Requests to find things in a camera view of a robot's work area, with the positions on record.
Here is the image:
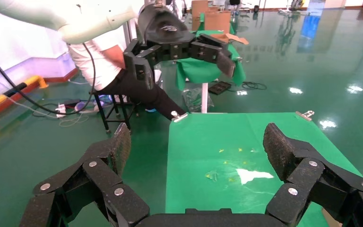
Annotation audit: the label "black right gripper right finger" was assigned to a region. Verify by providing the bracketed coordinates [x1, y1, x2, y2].
[262, 122, 363, 227]

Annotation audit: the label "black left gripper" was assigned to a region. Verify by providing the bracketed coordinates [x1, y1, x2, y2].
[123, 2, 237, 90]

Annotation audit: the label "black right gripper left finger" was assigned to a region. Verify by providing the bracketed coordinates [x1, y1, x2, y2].
[18, 122, 151, 227]

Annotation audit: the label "bare person forearm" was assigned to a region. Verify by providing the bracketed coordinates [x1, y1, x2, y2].
[104, 45, 127, 71]

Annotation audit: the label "flat open cardboard box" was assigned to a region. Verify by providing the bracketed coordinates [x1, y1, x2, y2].
[211, 32, 251, 45]

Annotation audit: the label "green cloth on small table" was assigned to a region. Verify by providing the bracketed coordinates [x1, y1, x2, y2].
[174, 12, 248, 92]

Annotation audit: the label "clear plastic bag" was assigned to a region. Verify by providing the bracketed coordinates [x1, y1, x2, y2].
[181, 87, 216, 114]

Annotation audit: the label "tall brown cardboard carton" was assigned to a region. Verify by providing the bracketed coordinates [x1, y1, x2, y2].
[190, 0, 209, 32]

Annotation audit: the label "black flat floor device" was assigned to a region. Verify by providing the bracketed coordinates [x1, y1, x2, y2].
[207, 81, 233, 96]

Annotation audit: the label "wide brown cardboard carton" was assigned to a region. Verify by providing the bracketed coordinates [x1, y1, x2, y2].
[203, 10, 233, 34]

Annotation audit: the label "silver metal binder clip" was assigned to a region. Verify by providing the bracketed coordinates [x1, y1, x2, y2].
[170, 110, 190, 124]
[295, 110, 316, 122]

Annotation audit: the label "black metal stool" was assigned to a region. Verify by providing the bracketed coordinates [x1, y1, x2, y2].
[91, 90, 140, 135]

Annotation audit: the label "person white shirt black trousers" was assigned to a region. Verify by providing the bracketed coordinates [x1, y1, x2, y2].
[67, 6, 189, 122]

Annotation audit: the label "white power strip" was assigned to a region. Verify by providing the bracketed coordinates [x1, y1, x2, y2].
[55, 103, 68, 119]

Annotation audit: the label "yellow floor barrier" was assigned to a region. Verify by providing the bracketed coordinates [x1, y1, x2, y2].
[0, 75, 49, 129]

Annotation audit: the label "white table leg post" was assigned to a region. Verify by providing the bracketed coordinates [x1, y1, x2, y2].
[200, 82, 209, 114]

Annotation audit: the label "black coiled floor cables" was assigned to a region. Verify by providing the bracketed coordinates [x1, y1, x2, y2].
[228, 81, 268, 93]

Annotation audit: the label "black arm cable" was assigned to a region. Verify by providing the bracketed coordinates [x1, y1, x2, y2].
[0, 43, 97, 116]

